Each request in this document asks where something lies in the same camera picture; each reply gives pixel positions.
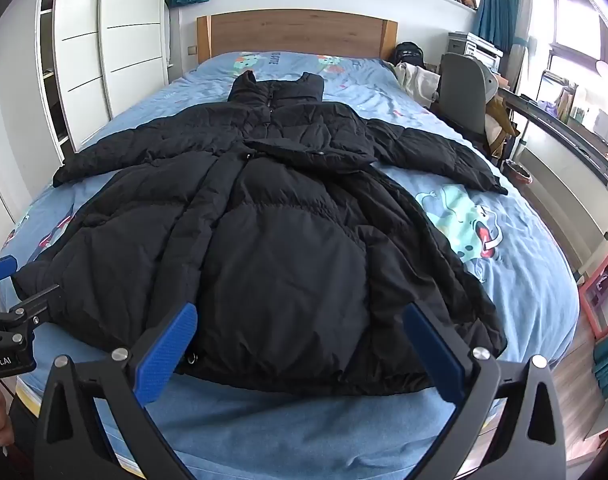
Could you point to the red basket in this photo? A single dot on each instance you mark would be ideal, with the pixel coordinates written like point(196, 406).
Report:
point(517, 170)

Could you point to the cream cloth bag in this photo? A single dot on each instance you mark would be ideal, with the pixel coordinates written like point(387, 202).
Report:
point(419, 85)

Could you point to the red frame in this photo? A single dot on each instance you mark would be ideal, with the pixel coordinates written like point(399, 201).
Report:
point(591, 305)

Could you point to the black puffer coat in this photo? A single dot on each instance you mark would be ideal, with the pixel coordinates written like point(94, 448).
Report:
point(284, 260)

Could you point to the grey office chair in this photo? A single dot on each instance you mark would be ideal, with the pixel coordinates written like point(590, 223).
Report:
point(464, 90)

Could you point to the round white lamp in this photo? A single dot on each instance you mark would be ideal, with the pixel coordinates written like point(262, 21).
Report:
point(605, 69)

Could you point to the mustard yellow cloth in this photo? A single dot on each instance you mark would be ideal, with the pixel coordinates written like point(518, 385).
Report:
point(501, 120)

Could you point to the blue printed bed sheet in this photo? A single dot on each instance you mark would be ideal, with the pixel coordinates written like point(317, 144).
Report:
point(509, 220)

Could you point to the white wardrobe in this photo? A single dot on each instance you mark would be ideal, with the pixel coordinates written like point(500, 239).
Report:
point(128, 35)

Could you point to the long desk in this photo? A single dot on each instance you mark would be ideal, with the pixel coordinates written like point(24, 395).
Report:
point(569, 135)

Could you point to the window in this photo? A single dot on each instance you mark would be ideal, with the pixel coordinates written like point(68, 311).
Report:
point(574, 25)

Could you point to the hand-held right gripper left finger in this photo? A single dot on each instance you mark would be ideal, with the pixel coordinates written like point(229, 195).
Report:
point(169, 350)

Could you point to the wooden headboard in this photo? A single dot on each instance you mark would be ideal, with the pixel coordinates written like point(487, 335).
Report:
point(294, 32)

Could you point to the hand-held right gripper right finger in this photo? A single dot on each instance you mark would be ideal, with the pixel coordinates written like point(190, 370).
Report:
point(433, 355)

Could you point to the white printer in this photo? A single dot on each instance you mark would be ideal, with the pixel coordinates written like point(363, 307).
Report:
point(476, 50)

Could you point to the long teal curtain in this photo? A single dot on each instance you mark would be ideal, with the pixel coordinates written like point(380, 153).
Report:
point(496, 15)

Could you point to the black backpack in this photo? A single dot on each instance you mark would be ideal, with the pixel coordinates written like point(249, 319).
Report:
point(410, 54)

